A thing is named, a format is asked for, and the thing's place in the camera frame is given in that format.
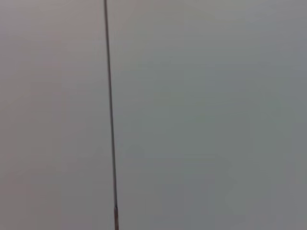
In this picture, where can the thin wall joint strip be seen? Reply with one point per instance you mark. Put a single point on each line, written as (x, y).
(111, 119)

